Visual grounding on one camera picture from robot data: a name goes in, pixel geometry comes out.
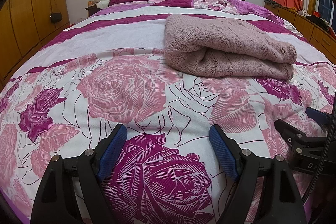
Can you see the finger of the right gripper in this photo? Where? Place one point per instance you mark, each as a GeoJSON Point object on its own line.
{"type": "Point", "coordinates": [322, 118]}

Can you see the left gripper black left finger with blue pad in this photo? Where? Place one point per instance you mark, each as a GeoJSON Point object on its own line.
{"type": "Point", "coordinates": [55, 201]}

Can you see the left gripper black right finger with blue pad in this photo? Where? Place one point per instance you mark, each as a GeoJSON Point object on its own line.
{"type": "Point", "coordinates": [280, 201]}

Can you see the pink knitted sweater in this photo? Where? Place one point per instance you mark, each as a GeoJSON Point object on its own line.
{"type": "Point", "coordinates": [225, 47]}

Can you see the dark clothes on cabinet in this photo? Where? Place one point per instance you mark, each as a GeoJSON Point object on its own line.
{"type": "Point", "coordinates": [319, 22]}

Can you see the wooden low cabinet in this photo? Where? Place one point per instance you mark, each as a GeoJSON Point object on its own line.
{"type": "Point", "coordinates": [315, 35]}

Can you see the floral pink purple bedspread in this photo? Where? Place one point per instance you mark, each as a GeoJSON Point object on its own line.
{"type": "Point", "coordinates": [110, 69]}

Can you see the small black hanging bag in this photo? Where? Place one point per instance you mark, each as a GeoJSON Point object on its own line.
{"type": "Point", "coordinates": [56, 17]}

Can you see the orange wooden wardrobe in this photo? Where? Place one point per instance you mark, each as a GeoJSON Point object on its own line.
{"type": "Point", "coordinates": [25, 28]}

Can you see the dark wooden nightstand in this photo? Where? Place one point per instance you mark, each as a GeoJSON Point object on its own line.
{"type": "Point", "coordinates": [92, 10]}

